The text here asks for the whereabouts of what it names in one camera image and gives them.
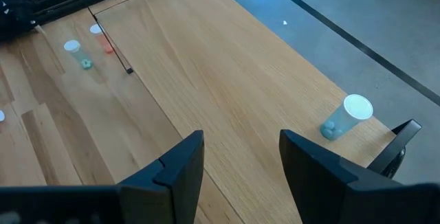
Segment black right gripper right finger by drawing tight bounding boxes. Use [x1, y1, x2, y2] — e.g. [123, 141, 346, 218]
[278, 129, 413, 224]

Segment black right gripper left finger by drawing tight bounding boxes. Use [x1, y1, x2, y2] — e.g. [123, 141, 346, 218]
[118, 130, 206, 224]

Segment blue medicine bottle white cap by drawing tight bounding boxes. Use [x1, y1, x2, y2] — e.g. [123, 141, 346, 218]
[319, 93, 374, 142]

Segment salmon medicine bottle white cap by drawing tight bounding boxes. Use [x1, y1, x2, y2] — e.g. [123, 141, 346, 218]
[89, 23, 114, 54]

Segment teal medicine bottle white cap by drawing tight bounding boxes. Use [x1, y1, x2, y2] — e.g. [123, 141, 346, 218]
[63, 39, 94, 70]

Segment wooden shelf black metal frame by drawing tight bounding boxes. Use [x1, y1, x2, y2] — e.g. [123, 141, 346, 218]
[87, 0, 423, 224]

